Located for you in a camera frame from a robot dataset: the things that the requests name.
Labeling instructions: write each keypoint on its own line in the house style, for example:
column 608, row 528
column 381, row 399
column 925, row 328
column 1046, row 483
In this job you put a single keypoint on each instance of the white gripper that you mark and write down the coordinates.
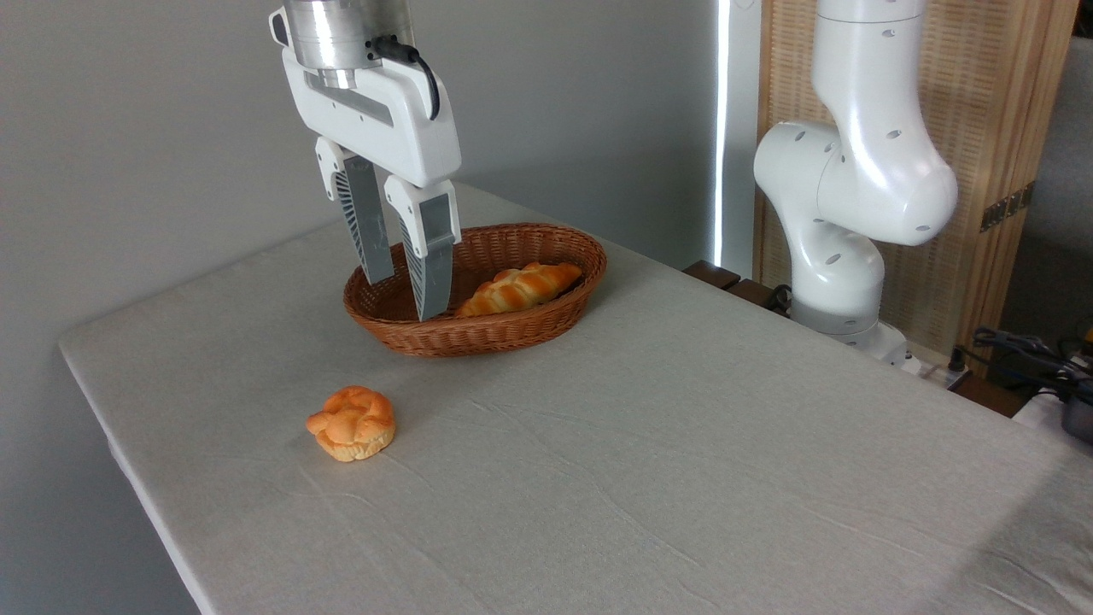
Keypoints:
column 393, row 128

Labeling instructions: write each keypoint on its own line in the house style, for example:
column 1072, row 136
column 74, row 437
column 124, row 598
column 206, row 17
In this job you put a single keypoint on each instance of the round knotted bread roll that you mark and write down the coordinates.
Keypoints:
column 352, row 424

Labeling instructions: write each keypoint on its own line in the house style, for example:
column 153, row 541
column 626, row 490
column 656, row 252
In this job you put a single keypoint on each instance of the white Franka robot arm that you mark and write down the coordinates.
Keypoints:
column 862, row 154

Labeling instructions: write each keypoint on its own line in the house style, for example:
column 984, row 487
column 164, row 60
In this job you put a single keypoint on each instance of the long braided bread loaf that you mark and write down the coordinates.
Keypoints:
column 521, row 289

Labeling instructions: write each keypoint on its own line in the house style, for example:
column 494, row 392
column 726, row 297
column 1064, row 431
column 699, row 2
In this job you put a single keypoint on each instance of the brown wicker basket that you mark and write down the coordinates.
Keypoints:
column 487, row 335

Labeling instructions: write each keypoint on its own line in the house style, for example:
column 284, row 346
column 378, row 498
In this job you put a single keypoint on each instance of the light grey tablecloth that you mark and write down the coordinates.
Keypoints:
column 598, row 478

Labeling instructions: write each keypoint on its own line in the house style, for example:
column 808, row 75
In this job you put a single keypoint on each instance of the dark brown wooden block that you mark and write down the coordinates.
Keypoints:
column 756, row 293
column 711, row 273

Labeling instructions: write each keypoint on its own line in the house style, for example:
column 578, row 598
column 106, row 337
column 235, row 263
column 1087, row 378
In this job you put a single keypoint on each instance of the white window frame strip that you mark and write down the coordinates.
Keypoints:
column 734, row 128

